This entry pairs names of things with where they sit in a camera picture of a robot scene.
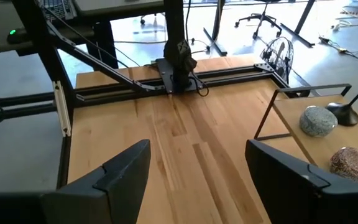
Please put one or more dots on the black computer mouse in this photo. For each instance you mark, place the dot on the black computer mouse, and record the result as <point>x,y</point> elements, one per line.
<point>16,36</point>

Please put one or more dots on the white aluminium bracket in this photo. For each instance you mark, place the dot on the white aluminium bracket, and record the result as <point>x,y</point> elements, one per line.
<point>61,109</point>

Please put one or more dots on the grey-topped computer desk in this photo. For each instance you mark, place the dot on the grey-topped computer desk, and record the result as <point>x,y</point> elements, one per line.
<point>26,18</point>

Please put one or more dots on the purple patterned candle tin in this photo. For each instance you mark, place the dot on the purple patterned candle tin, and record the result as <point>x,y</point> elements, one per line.
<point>353,165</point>

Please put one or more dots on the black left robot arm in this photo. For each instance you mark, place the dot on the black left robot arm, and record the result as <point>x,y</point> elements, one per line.
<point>174,18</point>

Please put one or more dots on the black aluminium table frame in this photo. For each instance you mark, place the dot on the black aluminium table frame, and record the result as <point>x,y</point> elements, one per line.
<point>110,93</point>

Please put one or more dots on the black floor fan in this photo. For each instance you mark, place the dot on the black floor fan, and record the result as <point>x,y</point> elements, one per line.
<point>278,56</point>

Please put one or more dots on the blue patterned candle tin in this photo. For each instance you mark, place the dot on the blue patterned candle tin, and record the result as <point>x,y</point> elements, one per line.
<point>318,121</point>

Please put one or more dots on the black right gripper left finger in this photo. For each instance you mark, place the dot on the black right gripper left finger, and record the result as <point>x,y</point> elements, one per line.
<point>113,186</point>

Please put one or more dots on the computer keyboard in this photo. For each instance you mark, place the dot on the computer keyboard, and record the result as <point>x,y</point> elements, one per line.
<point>59,9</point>

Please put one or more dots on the black stand with flat foot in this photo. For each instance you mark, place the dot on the black stand with flat foot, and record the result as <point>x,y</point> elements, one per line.
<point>297,34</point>
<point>217,21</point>

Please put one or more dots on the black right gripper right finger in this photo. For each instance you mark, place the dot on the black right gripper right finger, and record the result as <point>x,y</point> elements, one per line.
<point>291,193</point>

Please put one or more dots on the wooden shelf with black frame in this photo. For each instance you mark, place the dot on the wooden shelf with black frame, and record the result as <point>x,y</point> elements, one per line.
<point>309,146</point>

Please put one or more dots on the black candlestick holder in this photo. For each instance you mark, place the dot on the black candlestick holder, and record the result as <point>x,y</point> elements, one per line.
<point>345,115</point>

